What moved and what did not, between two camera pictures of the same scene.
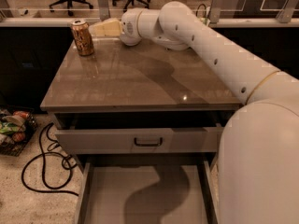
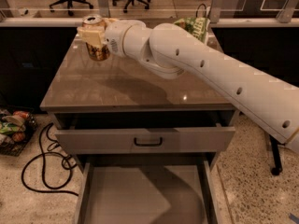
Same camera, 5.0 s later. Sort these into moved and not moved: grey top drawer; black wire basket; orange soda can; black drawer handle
Moved: orange soda can
Not moved: black wire basket; grey top drawer; black drawer handle
